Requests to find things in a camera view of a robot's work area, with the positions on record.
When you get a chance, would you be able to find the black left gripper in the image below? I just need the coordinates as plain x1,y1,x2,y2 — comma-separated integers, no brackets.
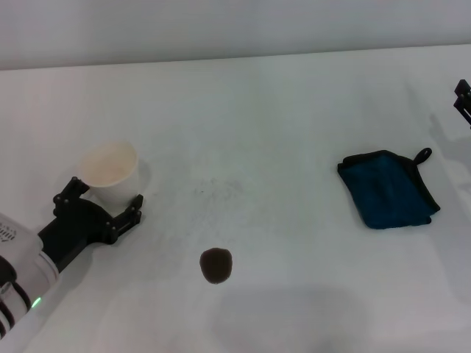
38,176,145,274

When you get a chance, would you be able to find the white paper cup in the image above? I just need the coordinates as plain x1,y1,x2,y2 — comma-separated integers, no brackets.
79,140,140,213

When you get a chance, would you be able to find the blue rag with black trim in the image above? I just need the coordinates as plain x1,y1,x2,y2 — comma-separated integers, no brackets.
337,147,442,230

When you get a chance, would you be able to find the black water stain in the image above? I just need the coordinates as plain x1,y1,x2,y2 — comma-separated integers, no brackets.
199,247,234,285

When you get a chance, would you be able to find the left wrist camera housing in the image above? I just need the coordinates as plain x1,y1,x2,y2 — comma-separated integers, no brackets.
0,212,40,258

